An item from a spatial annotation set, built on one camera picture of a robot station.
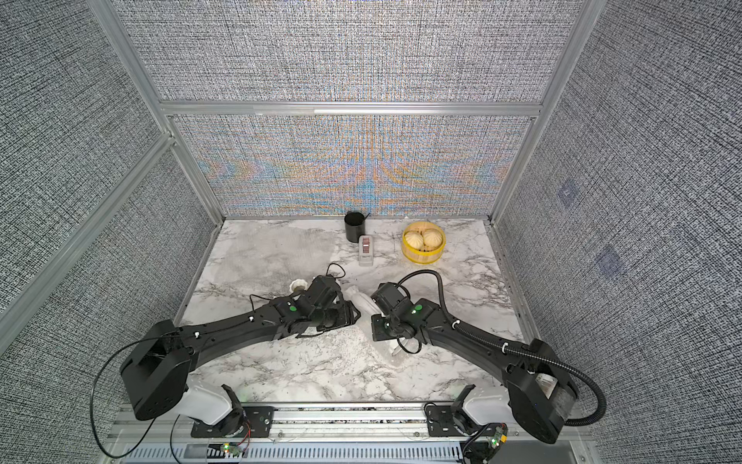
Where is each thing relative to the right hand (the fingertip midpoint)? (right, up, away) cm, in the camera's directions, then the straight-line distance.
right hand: (375, 322), depth 82 cm
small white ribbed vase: (-22, +11, 0) cm, 24 cm away
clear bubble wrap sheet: (+13, -10, +3) cm, 16 cm away
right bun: (+21, +24, +24) cm, 40 cm away
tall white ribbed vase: (-3, +4, +4) cm, 6 cm away
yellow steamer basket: (+18, +18, +22) cm, 33 cm away
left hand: (-4, +2, 0) cm, 4 cm away
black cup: (-7, +29, +28) cm, 41 cm away
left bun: (+15, +24, +24) cm, 37 cm away
